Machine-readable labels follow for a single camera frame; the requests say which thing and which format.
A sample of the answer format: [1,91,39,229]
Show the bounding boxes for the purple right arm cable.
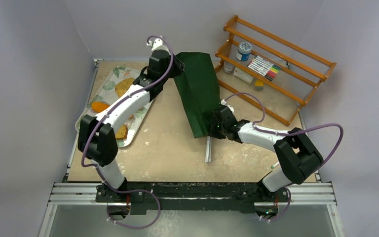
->
[224,92,344,223]

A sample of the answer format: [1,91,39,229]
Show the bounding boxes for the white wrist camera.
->
[147,38,170,54]
[221,99,235,113]

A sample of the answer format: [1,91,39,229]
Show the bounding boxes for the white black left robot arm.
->
[77,49,184,202]

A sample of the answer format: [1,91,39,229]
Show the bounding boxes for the orange wooden shelf rack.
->
[215,15,337,126]

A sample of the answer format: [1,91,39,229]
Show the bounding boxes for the white tropical print tray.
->
[75,66,152,148]

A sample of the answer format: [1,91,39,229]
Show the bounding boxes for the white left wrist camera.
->
[147,38,170,54]

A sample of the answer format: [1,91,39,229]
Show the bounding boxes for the small clear glass jar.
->
[223,62,235,74]

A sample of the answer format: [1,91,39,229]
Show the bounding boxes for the metal tongs with white handle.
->
[205,136,212,163]

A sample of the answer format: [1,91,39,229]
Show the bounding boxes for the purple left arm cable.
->
[80,35,174,230]

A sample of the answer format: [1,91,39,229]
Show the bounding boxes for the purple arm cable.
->
[224,92,344,223]
[80,35,174,230]

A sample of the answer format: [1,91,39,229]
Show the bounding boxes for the yellow triangular fake bread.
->
[115,124,128,140]

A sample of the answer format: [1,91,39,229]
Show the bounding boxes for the green paper bag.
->
[174,52,221,138]

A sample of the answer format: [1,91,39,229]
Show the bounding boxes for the small white box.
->
[233,67,253,84]

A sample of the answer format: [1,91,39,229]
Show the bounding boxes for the orange fake baguette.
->
[91,101,110,113]

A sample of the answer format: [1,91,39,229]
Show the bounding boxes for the yellow grey sponge block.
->
[254,80,264,91]

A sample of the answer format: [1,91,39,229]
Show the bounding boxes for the pack of coloured markers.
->
[248,56,281,81]

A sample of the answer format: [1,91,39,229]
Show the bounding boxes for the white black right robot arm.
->
[209,105,324,201]

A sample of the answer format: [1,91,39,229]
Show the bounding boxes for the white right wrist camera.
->
[221,99,235,113]

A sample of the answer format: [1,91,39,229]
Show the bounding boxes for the white jar with blue lid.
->
[236,41,252,62]

